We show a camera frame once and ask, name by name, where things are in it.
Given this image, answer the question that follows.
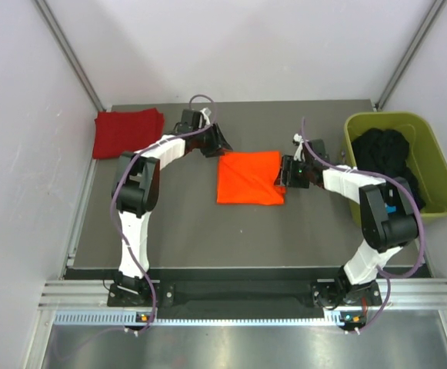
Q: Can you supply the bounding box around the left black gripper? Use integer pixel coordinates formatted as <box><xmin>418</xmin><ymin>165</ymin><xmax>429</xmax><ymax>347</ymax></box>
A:
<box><xmin>192</xmin><ymin>121</ymin><xmax>232</xmax><ymax>158</ymax></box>

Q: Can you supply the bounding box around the slotted grey cable duct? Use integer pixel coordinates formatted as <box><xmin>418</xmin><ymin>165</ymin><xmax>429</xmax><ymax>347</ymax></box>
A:
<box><xmin>54</xmin><ymin>311</ymin><xmax>362</xmax><ymax>327</ymax></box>

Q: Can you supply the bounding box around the right aluminium frame post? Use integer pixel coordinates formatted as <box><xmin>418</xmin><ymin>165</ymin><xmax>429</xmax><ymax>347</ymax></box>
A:
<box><xmin>372</xmin><ymin>0</ymin><xmax>447</xmax><ymax>111</ymax></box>

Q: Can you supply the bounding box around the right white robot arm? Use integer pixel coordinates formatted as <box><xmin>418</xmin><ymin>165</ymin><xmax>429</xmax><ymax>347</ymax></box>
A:
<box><xmin>275</xmin><ymin>134</ymin><xmax>421</xmax><ymax>310</ymax></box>

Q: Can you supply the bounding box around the olive green plastic bin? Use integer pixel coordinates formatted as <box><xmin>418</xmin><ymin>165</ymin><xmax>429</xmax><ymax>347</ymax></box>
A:
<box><xmin>343</xmin><ymin>111</ymin><xmax>447</xmax><ymax>224</ymax></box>

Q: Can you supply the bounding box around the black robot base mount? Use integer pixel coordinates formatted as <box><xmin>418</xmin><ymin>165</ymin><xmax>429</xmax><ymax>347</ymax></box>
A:
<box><xmin>107</xmin><ymin>267</ymin><xmax>382</xmax><ymax>320</ymax></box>

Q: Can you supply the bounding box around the orange t shirt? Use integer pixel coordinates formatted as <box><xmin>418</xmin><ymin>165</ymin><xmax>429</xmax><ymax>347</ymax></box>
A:
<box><xmin>216</xmin><ymin>151</ymin><xmax>286</xmax><ymax>206</ymax></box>

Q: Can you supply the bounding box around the folded red t shirt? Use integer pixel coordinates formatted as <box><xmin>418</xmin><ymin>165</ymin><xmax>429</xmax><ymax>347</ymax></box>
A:
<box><xmin>92</xmin><ymin>108</ymin><xmax>165</xmax><ymax>160</ymax></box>

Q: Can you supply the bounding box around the aluminium frame post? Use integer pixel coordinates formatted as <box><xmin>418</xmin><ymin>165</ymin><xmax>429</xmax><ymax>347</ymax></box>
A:
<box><xmin>32</xmin><ymin>0</ymin><xmax>105</xmax><ymax>111</ymax></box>
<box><xmin>372</xmin><ymin>0</ymin><xmax>447</xmax><ymax>111</ymax></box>

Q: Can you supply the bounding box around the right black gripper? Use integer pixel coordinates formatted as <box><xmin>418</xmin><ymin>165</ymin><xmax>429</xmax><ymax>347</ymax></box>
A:
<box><xmin>274</xmin><ymin>155</ymin><xmax>313</xmax><ymax>188</ymax></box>

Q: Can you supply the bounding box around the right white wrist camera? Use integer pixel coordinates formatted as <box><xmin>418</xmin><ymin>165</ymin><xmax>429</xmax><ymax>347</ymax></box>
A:
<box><xmin>292</xmin><ymin>134</ymin><xmax>309</xmax><ymax>162</ymax></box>

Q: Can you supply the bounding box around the left aluminium frame post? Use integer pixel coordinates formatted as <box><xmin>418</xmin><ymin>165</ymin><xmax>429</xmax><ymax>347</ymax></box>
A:
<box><xmin>32</xmin><ymin>0</ymin><xmax>105</xmax><ymax>111</ymax></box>

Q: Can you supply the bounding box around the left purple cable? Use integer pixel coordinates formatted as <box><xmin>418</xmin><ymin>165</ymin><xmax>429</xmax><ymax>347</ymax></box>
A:
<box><xmin>109</xmin><ymin>95</ymin><xmax>218</xmax><ymax>334</ymax></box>

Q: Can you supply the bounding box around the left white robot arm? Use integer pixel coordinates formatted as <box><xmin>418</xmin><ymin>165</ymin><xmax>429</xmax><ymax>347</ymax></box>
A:
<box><xmin>110</xmin><ymin>108</ymin><xmax>232</xmax><ymax>305</ymax></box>

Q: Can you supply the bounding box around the black t shirt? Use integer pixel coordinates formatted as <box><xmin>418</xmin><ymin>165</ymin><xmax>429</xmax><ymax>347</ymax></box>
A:
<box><xmin>352</xmin><ymin>128</ymin><xmax>426</xmax><ymax>210</ymax></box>

